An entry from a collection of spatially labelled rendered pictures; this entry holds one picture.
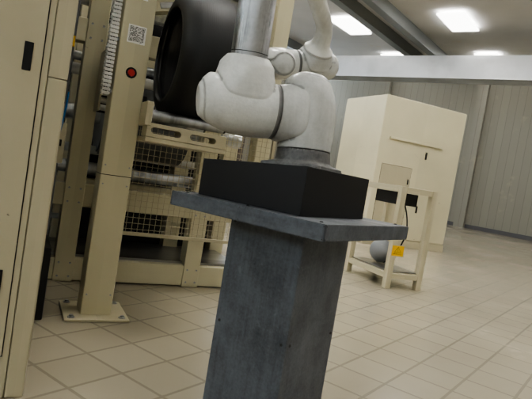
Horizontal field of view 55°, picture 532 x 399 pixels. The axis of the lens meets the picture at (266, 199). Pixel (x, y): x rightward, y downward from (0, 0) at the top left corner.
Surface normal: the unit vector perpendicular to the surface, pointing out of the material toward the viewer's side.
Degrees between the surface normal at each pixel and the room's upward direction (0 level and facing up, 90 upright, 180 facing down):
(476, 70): 90
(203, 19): 67
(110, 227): 90
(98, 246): 90
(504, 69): 90
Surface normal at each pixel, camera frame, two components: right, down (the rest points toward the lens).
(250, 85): 0.29, 0.15
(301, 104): 0.24, -0.07
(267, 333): -0.59, -0.05
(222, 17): 0.46, -0.38
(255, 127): 0.10, 0.78
